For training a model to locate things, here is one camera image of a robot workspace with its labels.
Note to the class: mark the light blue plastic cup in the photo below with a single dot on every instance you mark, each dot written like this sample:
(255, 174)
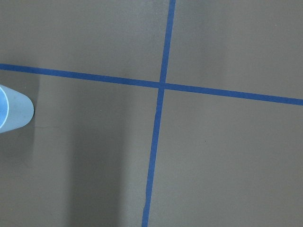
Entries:
(16, 109)

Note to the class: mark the brown paper table cover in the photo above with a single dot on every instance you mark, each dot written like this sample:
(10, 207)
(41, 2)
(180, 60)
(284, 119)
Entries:
(153, 113)

